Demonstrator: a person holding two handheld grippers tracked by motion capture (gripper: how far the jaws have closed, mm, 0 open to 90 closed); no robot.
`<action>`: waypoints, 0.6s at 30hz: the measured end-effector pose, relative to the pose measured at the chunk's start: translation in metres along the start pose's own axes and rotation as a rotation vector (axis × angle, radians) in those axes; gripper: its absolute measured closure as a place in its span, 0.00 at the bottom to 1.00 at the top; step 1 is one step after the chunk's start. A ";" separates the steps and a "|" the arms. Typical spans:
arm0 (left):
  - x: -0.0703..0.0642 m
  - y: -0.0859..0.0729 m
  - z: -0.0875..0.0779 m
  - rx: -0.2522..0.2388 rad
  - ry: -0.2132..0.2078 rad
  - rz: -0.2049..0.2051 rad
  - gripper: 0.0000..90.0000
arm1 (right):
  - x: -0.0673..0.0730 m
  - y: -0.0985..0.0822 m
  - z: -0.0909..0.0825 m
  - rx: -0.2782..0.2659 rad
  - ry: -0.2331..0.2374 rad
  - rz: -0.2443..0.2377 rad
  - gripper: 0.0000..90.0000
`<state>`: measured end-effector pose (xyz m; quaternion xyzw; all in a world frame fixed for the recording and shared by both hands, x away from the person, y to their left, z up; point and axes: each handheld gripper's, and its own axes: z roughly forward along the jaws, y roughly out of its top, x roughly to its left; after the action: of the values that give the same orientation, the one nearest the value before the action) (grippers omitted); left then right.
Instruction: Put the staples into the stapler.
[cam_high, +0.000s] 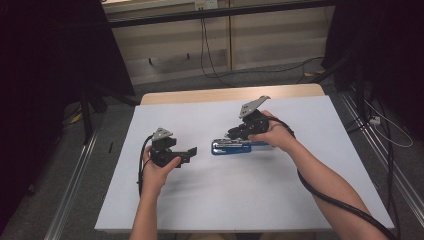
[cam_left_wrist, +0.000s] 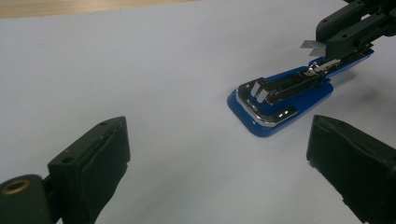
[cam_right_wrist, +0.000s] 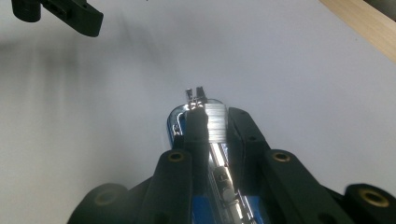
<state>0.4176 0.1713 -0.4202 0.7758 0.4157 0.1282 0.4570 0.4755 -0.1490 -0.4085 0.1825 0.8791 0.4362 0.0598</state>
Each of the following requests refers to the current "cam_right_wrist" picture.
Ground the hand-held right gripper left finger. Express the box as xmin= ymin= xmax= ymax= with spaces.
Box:
xmin=136 ymin=108 xmax=211 ymax=224

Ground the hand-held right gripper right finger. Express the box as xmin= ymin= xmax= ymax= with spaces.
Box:
xmin=227 ymin=106 xmax=356 ymax=224

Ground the blue stapler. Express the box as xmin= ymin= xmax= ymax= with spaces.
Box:
xmin=166 ymin=86 xmax=272 ymax=224

